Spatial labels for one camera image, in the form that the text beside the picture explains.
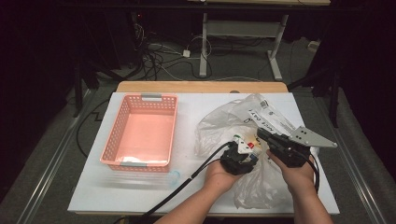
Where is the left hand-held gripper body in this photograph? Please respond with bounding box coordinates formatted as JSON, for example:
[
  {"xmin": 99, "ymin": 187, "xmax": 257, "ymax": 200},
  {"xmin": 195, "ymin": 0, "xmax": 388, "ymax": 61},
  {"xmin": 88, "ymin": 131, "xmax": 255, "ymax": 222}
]
[{"xmin": 219, "ymin": 138, "xmax": 260, "ymax": 176}]

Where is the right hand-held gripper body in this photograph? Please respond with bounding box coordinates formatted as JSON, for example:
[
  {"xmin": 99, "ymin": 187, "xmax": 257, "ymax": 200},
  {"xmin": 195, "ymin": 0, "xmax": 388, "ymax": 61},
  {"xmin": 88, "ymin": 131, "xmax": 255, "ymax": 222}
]
[{"xmin": 268, "ymin": 125, "xmax": 338, "ymax": 169}]

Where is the clear smiley-print plastic bag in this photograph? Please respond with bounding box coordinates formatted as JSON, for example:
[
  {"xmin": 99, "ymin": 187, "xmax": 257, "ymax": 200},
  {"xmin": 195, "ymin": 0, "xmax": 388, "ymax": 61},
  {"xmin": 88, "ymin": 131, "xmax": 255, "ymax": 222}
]
[{"xmin": 194, "ymin": 92, "xmax": 320, "ymax": 210}]

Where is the pink perforated plastic basket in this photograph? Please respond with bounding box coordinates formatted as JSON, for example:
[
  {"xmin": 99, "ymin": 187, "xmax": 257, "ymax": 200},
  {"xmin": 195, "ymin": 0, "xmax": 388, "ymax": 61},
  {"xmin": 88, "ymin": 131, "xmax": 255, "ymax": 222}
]
[{"xmin": 99, "ymin": 92, "xmax": 179, "ymax": 173}]

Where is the person's left hand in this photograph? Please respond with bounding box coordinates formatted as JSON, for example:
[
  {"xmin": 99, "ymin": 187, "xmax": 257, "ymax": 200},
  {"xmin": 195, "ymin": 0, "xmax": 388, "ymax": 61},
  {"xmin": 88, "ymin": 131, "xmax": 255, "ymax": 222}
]
[{"xmin": 203, "ymin": 160, "xmax": 245, "ymax": 196}]

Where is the person's right hand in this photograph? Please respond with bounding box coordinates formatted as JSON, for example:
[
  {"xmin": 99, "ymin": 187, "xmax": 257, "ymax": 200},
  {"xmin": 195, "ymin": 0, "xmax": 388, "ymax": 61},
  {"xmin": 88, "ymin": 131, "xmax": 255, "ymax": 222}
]
[{"xmin": 266, "ymin": 150, "xmax": 317, "ymax": 196}]

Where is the black metal stand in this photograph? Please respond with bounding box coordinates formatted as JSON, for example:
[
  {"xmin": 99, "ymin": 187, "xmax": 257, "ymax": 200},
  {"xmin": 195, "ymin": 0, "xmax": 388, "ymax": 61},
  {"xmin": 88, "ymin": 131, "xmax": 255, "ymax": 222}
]
[
  {"xmin": 288, "ymin": 62, "xmax": 341, "ymax": 129},
  {"xmin": 73, "ymin": 60, "xmax": 125, "ymax": 119}
]

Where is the white foam board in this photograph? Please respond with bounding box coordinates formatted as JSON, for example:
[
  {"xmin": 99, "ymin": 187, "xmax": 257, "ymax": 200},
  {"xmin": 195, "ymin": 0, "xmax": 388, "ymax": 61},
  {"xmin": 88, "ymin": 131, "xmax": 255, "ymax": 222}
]
[{"xmin": 67, "ymin": 91, "xmax": 340, "ymax": 216}]

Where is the white-legged desk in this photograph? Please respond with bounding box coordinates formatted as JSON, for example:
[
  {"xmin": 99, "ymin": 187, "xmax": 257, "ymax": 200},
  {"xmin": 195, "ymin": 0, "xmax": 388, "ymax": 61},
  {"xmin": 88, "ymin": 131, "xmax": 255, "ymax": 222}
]
[{"xmin": 186, "ymin": 0, "xmax": 332, "ymax": 82}]

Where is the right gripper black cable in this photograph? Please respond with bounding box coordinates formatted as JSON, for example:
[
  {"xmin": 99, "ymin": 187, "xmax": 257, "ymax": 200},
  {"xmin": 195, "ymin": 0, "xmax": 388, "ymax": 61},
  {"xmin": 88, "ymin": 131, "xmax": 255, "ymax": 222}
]
[{"xmin": 306, "ymin": 152, "xmax": 321, "ymax": 194}]

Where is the thin white floor cable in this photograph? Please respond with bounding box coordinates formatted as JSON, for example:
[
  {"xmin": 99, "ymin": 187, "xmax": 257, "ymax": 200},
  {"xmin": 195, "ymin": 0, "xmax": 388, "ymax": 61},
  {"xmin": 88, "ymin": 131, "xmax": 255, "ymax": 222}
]
[{"xmin": 162, "ymin": 66, "xmax": 265, "ymax": 83}]

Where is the grey metal floor rail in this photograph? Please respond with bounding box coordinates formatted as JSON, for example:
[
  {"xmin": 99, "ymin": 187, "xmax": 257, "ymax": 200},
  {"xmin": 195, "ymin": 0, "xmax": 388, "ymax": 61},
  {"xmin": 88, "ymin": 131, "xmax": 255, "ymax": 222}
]
[
  {"xmin": 15, "ymin": 88, "xmax": 94, "ymax": 224},
  {"xmin": 314, "ymin": 92, "xmax": 389, "ymax": 224}
]

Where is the tangle of black floor cables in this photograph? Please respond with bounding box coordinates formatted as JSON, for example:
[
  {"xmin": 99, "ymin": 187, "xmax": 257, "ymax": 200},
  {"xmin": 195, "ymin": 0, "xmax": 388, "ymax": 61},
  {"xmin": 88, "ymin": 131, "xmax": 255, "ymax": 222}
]
[{"xmin": 132, "ymin": 22, "xmax": 216, "ymax": 82}]

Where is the thin black floor cable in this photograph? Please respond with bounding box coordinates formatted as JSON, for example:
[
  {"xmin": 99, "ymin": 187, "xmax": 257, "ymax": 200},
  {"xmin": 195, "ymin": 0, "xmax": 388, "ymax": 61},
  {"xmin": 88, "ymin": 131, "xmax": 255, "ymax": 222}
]
[{"xmin": 76, "ymin": 98, "xmax": 110, "ymax": 158}]

